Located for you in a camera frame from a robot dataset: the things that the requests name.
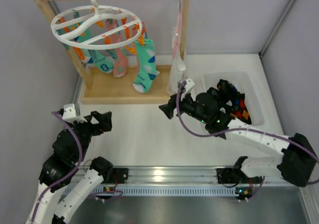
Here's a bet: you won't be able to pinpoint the mint green sock blue hexagon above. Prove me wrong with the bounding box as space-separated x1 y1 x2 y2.
133 39 160 93

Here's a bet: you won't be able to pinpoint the pink sock green patches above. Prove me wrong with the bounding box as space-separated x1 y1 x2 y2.
105 19 128 78

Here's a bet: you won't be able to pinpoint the round white clip hanger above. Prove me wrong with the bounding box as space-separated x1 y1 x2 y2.
50 0 145 50

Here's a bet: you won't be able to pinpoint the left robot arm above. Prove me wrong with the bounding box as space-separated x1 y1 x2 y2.
26 104 128 224

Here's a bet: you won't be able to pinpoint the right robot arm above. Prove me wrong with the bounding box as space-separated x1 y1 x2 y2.
159 93 319 187

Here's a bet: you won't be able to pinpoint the wooden rack base tray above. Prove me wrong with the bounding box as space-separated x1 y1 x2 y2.
80 65 171 105

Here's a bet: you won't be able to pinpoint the white plastic bag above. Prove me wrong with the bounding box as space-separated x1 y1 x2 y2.
167 26 186 96

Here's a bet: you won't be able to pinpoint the argyle red orange sock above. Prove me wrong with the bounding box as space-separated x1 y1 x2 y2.
231 92 252 124

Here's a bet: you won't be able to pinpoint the white plastic basket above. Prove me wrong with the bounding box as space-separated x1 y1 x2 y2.
202 71 265 126

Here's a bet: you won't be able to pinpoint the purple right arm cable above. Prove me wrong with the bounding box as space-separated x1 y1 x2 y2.
175 81 319 202

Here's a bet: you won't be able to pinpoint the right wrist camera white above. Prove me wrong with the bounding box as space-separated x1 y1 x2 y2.
177 78 195 94

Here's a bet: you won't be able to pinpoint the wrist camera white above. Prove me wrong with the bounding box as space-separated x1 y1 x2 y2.
177 78 195 94
62 103 87 123

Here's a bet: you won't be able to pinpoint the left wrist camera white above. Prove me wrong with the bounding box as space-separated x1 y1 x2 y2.
62 103 87 123

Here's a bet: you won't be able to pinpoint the white perforated cable duct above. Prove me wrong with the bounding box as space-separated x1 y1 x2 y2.
62 185 250 197

